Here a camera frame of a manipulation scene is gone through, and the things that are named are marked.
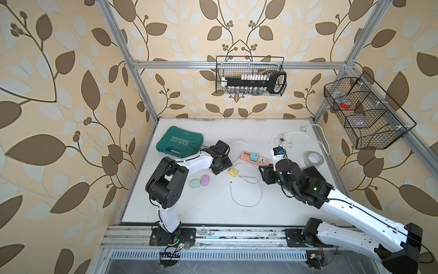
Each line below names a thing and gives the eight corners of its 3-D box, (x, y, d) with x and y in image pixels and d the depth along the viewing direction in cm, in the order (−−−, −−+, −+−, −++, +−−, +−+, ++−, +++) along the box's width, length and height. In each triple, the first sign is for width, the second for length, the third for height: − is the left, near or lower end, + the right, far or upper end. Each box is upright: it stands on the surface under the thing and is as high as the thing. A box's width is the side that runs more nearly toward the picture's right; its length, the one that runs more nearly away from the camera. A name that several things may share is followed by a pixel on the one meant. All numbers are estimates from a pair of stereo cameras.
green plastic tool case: (156, 151, 106) (153, 146, 102) (171, 129, 117) (169, 124, 113) (194, 162, 101) (192, 157, 97) (206, 138, 112) (205, 133, 108)
